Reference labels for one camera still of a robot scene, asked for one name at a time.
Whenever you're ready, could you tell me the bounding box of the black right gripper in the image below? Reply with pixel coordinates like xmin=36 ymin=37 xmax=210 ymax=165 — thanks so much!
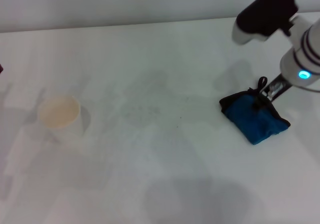
xmin=252 ymin=74 xmax=292 ymax=109

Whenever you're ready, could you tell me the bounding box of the white paper cup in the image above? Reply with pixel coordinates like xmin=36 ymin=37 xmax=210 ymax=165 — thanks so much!
xmin=37 ymin=95 xmax=85 ymax=144

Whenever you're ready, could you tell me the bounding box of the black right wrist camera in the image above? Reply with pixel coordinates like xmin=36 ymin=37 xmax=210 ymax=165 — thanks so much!
xmin=231 ymin=0 xmax=300 ymax=45

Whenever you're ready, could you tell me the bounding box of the blue rag with black trim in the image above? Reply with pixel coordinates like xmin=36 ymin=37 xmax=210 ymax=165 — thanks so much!
xmin=219 ymin=76 xmax=292 ymax=146

